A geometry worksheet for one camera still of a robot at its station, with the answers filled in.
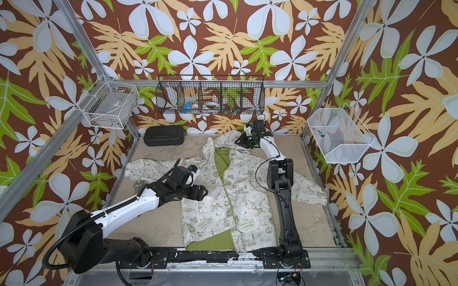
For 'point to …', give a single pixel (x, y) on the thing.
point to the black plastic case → (157, 135)
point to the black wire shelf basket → (210, 94)
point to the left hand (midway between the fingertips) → (203, 188)
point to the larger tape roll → (211, 105)
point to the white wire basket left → (108, 103)
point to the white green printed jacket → (233, 217)
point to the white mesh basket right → (340, 137)
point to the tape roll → (195, 106)
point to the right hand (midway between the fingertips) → (236, 141)
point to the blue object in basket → (188, 105)
